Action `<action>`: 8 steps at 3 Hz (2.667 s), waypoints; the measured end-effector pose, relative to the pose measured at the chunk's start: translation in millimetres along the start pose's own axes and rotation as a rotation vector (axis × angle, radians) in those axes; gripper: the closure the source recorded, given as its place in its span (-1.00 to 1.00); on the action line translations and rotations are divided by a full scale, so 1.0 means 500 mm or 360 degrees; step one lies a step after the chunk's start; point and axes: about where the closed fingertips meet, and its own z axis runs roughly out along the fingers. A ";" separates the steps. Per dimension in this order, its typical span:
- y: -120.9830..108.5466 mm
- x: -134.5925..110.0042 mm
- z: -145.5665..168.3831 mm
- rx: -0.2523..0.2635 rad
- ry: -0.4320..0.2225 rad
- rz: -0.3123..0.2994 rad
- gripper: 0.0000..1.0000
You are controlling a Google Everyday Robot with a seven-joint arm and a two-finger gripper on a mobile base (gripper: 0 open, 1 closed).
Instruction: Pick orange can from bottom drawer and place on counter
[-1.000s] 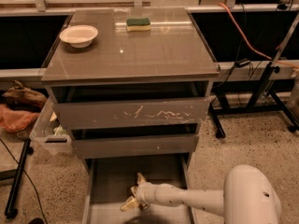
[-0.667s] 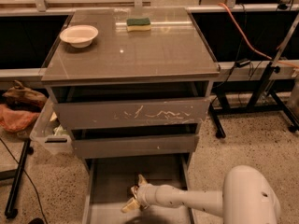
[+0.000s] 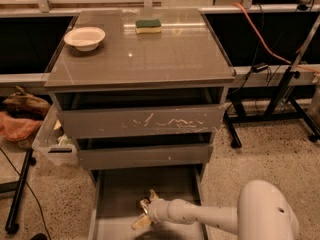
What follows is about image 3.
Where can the orange drink can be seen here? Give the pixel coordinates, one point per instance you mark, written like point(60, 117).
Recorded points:
point(144, 204)

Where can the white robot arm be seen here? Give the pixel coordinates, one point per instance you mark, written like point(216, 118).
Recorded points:
point(262, 213)

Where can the grey open bottom drawer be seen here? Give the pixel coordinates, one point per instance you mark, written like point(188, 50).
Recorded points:
point(119, 191)

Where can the grey middle drawer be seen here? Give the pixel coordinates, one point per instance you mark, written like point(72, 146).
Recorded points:
point(116, 158)

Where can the grey top drawer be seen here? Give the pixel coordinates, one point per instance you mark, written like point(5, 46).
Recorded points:
point(143, 121)

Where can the clear plastic storage bin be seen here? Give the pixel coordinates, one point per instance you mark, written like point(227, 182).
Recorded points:
point(52, 142)

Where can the black stand leg left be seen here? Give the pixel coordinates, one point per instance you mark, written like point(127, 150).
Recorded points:
point(11, 225)

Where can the orange cloth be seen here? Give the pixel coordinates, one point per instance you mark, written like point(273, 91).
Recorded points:
point(17, 129)

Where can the brown bag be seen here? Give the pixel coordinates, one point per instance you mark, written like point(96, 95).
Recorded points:
point(23, 104)

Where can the black power adapter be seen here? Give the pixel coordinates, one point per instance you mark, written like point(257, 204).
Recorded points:
point(259, 67)

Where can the green yellow sponge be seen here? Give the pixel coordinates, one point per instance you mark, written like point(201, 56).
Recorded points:
point(148, 26)

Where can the white bowl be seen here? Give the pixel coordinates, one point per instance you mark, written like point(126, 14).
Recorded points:
point(85, 38)

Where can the black table stand right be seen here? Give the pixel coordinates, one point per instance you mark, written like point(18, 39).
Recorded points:
point(283, 92)

